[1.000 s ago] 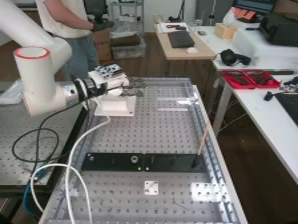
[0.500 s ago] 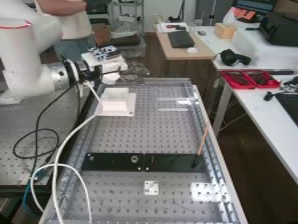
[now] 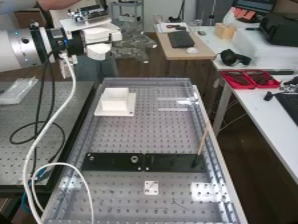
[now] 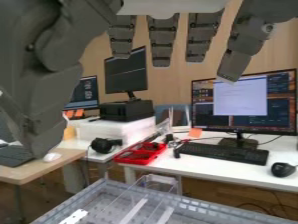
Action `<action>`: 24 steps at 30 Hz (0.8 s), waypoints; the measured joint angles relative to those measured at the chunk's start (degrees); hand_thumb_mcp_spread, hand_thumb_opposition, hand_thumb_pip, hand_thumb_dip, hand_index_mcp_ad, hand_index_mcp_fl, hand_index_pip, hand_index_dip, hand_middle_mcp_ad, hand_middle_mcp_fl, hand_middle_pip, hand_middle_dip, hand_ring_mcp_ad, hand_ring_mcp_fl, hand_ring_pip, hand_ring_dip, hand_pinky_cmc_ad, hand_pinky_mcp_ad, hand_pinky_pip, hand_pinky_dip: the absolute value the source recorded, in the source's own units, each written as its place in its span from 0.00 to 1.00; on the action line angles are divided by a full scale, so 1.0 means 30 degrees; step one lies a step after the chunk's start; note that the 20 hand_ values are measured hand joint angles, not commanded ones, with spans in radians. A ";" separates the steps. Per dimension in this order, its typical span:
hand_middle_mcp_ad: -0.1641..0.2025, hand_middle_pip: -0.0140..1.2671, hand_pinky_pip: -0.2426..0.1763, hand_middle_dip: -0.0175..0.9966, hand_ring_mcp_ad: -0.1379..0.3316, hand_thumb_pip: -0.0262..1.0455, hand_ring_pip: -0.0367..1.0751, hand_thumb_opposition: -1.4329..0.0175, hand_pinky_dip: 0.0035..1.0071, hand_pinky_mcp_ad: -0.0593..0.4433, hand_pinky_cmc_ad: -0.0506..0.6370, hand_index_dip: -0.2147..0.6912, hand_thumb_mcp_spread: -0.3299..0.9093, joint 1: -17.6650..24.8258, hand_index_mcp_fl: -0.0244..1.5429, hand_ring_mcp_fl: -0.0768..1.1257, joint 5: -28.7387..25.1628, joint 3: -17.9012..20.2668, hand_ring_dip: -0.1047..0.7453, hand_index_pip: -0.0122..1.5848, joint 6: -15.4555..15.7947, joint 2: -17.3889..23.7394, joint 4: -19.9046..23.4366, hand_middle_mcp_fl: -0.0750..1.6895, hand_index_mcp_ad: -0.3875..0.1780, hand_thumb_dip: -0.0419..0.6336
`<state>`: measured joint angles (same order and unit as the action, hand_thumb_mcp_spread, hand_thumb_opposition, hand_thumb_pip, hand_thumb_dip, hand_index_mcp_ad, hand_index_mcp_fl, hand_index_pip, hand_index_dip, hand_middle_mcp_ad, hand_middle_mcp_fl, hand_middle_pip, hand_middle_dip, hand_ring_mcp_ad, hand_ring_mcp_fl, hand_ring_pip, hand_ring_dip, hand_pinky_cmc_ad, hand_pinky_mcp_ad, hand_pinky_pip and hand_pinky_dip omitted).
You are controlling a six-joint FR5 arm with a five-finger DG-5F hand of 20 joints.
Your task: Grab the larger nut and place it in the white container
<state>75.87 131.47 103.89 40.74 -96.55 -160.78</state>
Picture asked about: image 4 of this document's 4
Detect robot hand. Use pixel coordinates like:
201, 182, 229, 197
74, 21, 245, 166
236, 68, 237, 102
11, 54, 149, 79
0, 0, 298, 159

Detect small lit monitor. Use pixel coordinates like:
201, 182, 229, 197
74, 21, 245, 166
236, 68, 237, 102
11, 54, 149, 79
64, 75, 102, 111

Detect orange packet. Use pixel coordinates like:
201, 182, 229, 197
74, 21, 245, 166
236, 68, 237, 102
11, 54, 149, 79
64, 109, 86, 120

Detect dark monitor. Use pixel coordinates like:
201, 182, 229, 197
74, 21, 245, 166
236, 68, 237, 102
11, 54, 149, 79
104, 45, 149, 101

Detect small cardboard box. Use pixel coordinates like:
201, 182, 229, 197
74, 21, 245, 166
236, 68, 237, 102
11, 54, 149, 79
63, 124, 78, 141

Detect black case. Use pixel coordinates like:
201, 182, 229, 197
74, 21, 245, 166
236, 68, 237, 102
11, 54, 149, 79
99, 98, 156, 123

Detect white foam box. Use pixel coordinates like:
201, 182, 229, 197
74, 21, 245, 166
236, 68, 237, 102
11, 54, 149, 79
71, 115, 157, 146

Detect white computer mouse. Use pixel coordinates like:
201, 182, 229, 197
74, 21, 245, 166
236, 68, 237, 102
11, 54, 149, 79
43, 152, 63, 163

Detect dark flat keyboard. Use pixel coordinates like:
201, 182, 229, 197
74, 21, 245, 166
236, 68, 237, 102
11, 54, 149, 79
0, 143, 36, 168

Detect black headphones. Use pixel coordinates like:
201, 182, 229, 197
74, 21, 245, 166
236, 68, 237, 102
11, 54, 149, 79
91, 137, 124, 155

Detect wooden desk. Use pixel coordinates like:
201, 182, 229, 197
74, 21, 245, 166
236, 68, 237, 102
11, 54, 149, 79
0, 146, 88, 224

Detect red tray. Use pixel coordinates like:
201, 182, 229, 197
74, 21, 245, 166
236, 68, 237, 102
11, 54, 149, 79
112, 149, 157, 166
135, 141, 171, 158

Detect small black device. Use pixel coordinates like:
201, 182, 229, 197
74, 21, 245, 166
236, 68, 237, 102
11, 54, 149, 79
172, 146, 183, 159

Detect orange sticky note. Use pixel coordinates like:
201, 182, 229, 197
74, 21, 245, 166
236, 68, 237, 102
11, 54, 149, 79
188, 127, 204, 139

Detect clear box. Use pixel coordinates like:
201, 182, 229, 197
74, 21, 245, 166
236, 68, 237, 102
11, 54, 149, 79
58, 173, 184, 224

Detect large lit monitor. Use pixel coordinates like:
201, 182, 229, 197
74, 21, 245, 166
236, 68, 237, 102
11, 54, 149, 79
191, 68, 298, 149

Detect black keyboard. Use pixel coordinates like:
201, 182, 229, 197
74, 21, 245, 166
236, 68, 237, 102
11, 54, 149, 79
173, 141, 270, 167

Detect long white desk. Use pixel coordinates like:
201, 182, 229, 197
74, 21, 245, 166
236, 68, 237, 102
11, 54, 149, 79
119, 129, 298, 195

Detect black computer mouse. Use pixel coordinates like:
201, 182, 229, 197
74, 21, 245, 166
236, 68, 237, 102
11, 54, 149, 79
270, 161, 298, 178

